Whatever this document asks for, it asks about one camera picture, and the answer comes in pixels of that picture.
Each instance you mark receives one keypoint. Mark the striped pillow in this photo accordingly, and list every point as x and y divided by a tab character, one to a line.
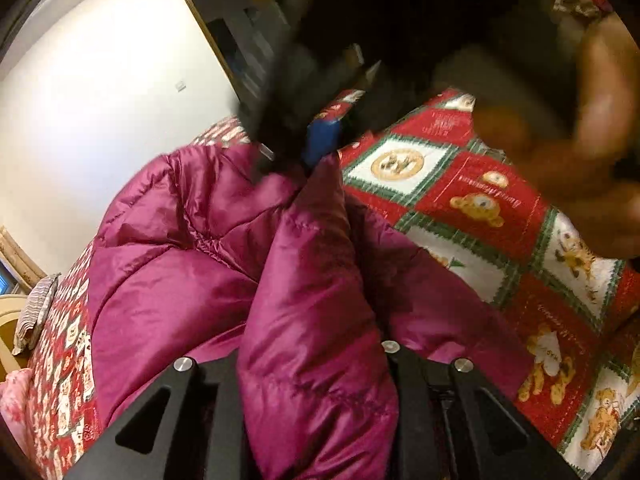
35	310

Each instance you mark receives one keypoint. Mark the wide beige floral curtain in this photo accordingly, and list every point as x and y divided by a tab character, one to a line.
20	260

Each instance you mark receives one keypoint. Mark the window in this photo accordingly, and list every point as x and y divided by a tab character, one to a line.
3	282

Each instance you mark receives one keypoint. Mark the magenta puffer jacket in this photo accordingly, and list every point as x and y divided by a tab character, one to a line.
225	285

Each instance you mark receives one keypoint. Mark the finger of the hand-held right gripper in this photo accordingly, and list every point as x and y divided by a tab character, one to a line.
320	142

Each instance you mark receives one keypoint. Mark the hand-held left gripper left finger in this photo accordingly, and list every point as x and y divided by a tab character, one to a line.
165	400

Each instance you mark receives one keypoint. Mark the cream wooden headboard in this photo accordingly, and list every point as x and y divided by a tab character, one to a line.
7	330

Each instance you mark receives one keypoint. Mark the red printed bedspread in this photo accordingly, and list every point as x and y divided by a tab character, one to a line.
475	200

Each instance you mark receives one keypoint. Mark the person's right hand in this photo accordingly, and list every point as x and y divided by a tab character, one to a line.
590	125

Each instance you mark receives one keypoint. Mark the dark door frame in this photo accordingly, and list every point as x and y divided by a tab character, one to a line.
200	15

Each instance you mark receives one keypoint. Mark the pink folded blanket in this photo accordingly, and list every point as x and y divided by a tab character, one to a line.
12	410

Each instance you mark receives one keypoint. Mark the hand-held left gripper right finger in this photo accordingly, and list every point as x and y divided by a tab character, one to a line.
480	410

